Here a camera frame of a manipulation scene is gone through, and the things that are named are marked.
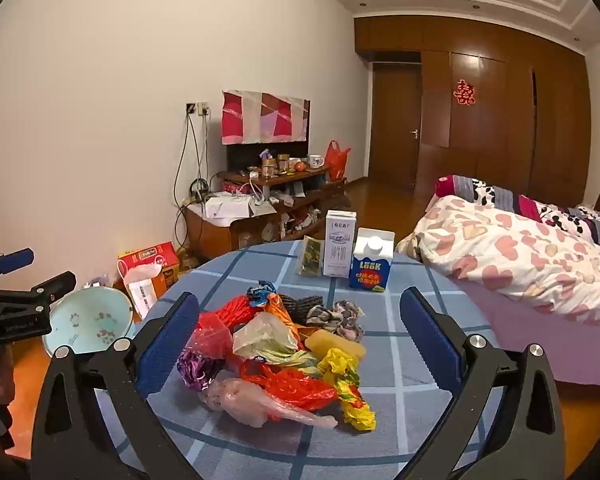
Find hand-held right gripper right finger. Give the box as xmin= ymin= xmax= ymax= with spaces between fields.
xmin=385 ymin=286 xmax=566 ymax=480

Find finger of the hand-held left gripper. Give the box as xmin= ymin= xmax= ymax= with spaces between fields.
xmin=0 ymin=247 xmax=35 ymax=291
xmin=0 ymin=271 xmax=77 ymax=311

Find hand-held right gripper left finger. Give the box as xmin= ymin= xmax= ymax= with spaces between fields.
xmin=31 ymin=291 xmax=216 ymax=480

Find purple foil wrapper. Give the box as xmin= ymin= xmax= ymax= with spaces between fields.
xmin=177 ymin=347 xmax=226 ymax=391

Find pink translucent plastic bag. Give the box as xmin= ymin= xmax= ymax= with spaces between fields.
xmin=196 ymin=312 xmax=233 ymax=361

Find pale blue cartoon print basin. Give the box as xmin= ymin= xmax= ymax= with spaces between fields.
xmin=42 ymin=287 xmax=136 ymax=361

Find red foam fruit net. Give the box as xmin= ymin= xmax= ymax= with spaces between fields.
xmin=214 ymin=296 xmax=261 ymax=331

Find grey striped cloth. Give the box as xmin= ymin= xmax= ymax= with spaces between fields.
xmin=306 ymin=300 xmax=366 ymax=343

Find pale green plastic bag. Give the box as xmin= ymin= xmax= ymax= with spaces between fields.
xmin=232 ymin=312 xmax=321 ymax=366

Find yellow wrapper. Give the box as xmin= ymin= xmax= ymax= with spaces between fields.
xmin=317 ymin=347 xmax=377 ymax=432

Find yellow sponge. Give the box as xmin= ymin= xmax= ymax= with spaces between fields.
xmin=305 ymin=330 xmax=367 ymax=361

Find clear plastic bag red print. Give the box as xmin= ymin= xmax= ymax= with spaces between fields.
xmin=202 ymin=377 xmax=339 ymax=431

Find blue wrapper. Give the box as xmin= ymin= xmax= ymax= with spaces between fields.
xmin=245 ymin=281 xmax=278 ymax=308

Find person's left hand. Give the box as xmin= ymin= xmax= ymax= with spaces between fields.
xmin=0 ymin=347 xmax=16 ymax=406

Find blue plaid tablecloth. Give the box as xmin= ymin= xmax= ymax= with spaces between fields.
xmin=95 ymin=240 xmax=486 ymax=480

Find white orange paper bag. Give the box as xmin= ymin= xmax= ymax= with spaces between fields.
xmin=122 ymin=262 xmax=163 ymax=321

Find red cardboard box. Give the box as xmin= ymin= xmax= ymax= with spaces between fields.
xmin=117 ymin=241 xmax=181 ymax=301

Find blue white gable carton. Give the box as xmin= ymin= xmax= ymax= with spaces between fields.
xmin=349 ymin=227 xmax=396 ymax=292

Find bed with purple sheet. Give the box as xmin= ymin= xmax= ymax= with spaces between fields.
xmin=450 ymin=280 xmax=600 ymax=386

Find wooden television cabinet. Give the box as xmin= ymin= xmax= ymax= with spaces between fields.
xmin=182 ymin=162 xmax=348 ymax=263

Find tall white milk carton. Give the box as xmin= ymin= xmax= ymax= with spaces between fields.
xmin=324 ymin=209 xmax=357 ymax=278

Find clear packet dark contents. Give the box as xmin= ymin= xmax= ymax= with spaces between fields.
xmin=296 ymin=235 xmax=326 ymax=277

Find flat white box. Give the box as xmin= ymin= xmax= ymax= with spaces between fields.
xmin=202 ymin=192 xmax=261 ymax=218

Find floral striped blanket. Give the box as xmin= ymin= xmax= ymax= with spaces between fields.
xmin=434 ymin=175 xmax=600 ymax=256

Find orange red shopping bag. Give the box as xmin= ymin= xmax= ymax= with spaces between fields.
xmin=324 ymin=140 xmax=352 ymax=181

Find black television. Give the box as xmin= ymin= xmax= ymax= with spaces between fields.
xmin=225 ymin=97 xmax=312 ymax=171

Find dark wooden door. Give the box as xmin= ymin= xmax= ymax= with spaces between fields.
xmin=369 ymin=62 xmax=423 ymax=193

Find wooden wardrobe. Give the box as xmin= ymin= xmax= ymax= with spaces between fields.
xmin=354 ymin=16 xmax=593 ymax=211

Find black hanging cables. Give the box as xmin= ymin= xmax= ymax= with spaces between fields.
xmin=172 ymin=110 xmax=216 ymax=256

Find red paper wall decoration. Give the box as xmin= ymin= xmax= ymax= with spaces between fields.
xmin=454 ymin=79 xmax=477 ymax=106

